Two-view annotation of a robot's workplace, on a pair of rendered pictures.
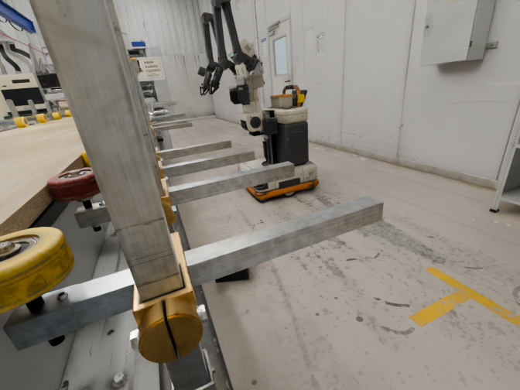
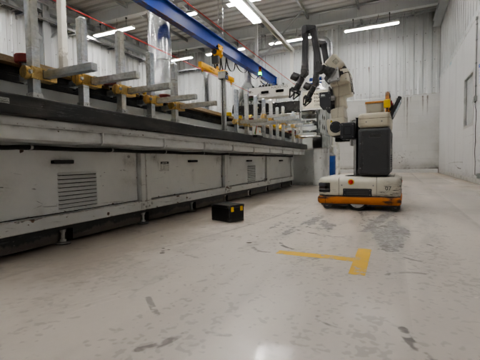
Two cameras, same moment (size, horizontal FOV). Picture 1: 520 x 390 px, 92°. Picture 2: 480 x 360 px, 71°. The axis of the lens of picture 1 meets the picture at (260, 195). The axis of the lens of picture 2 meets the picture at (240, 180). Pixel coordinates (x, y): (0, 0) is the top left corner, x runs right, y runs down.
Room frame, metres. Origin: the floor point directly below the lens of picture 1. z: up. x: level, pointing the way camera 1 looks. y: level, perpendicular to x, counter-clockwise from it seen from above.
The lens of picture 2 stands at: (-0.45, -1.61, 0.42)
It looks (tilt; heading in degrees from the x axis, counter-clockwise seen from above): 3 degrees down; 45
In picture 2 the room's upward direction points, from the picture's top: 1 degrees counter-clockwise
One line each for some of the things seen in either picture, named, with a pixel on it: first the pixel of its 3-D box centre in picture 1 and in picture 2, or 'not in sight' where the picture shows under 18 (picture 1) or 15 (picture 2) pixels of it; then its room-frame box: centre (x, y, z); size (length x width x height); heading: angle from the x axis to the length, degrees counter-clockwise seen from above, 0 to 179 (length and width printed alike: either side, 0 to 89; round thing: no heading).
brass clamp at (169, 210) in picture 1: (156, 203); (123, 91); (0.44, 0.20, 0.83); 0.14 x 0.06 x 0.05; 21
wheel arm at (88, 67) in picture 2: not in sight; (56, 73); (0.02, -0.06, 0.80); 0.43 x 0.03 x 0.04; 111
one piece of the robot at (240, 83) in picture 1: (239, 91); (328, 99); (2.42, 0.08, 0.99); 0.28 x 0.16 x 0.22; 19
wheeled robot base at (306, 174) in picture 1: (275, 173); (361, 188); (2.52, -0.19, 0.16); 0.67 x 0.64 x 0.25; 109
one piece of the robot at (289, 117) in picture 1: (281, 131); (372, 141); (2.55, -0.28, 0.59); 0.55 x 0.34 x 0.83; 19
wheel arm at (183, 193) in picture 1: (200, 190); (138, 90); (0.49, 0.12, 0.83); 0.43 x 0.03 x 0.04; 111
